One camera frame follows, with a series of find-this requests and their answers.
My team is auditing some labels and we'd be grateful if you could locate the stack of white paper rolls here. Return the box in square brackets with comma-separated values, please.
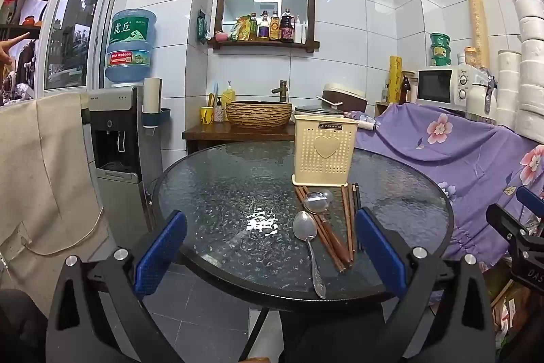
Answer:
[500, 0, 544, 143]

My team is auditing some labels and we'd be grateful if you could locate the brown and cream rice cooker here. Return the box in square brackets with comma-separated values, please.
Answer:
[316, 83, 367, 113]

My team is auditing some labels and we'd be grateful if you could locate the purple label bottle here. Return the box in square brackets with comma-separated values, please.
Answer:
[258, 10, 271, 41]

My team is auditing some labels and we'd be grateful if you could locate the steel pot with lid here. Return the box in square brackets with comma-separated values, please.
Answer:
[293, 104, 345, 121]

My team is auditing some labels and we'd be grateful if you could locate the purple floral cloth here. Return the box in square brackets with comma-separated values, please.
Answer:
[354, 103, 544, 267]

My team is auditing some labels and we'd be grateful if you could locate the yellow soap bottle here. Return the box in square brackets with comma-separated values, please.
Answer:
[220, 81, 237, 109]

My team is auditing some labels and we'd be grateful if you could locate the green hanging pouch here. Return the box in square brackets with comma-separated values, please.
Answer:
[196, 9, 209, 45]

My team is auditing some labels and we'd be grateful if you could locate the short stack of paper bowls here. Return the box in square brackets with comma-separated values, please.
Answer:
[496, 49, 523, 130]

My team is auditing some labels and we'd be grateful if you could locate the woven wicker basket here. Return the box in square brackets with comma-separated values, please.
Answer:
[225, 100, 294, 130]

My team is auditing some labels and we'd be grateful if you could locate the white paper cup stack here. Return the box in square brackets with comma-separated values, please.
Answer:
[142, 77, 163, 115]

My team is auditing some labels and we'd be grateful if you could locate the large metal spoon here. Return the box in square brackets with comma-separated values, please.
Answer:
[292, 211, 327, 299]

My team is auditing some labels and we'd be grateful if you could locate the blue water jug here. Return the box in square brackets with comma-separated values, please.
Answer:
[105, 9, 157, 87]

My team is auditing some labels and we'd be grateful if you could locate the grey water dispenser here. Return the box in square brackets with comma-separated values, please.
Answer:
[81, 86, 150, 234]

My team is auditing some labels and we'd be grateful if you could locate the beige cloth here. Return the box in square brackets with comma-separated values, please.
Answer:
[0, 93, 112, 304]

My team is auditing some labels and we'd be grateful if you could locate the white microwave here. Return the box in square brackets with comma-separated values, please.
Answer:
[415, 65, 488, 109]

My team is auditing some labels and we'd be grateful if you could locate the dark chopstick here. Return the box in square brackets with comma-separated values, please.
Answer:
[354, 183, 363, 251]

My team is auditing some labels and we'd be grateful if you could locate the wooden wall shelf with mirror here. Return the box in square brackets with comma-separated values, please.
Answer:
[207, 0, 321, 53]

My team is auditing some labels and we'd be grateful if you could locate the sliding window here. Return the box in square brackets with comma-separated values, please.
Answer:
[41, 0, 120, 92]

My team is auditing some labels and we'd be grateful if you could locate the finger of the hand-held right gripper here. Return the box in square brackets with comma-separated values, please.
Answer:
[486, 202, 544, 249]
[515, 185, 544, 216]

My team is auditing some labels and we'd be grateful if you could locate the brass faucet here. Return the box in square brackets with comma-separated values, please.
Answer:
[271, 80, 289, 104]

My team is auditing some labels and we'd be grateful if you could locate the white cable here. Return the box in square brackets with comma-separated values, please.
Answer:
[24, 205, 105, 256]

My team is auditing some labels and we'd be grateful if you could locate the tall stack of tan cups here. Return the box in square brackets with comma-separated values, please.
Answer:
[466, 0, 492, 68]

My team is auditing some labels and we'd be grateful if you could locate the white kettle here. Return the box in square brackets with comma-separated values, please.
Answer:
[465, 69, 498, 121]

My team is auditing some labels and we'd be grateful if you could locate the teal cup holder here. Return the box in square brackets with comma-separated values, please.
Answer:
[142, 107, 172, 130]

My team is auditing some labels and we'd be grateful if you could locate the dark sauce bottle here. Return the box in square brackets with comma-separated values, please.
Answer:
[279, 8, 295, 44]

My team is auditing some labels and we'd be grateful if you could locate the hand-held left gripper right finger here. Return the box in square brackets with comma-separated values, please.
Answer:
[355, 208, 496, 363]

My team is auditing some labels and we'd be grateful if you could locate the yellow seasoning packet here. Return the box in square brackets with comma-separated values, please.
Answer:
[229, 17, 252, 42]

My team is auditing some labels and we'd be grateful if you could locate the cream perforated utensil holder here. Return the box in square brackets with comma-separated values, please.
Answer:
[291, 114, 358, 186]

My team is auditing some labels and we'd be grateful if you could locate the brown wooden chopstick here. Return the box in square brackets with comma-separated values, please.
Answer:
[295, 188, 343, 274]
[300, 187, 348, 269]
[342, 185, 353, 258]
[305, 186, 353, 265]
[347, 185, 356, 254]

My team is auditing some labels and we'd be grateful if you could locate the dark wooden counter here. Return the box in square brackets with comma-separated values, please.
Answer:
[182, 122, 296, 153]

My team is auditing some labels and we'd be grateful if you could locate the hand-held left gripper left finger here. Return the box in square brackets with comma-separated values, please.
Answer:
[45, 210, 188, 363]

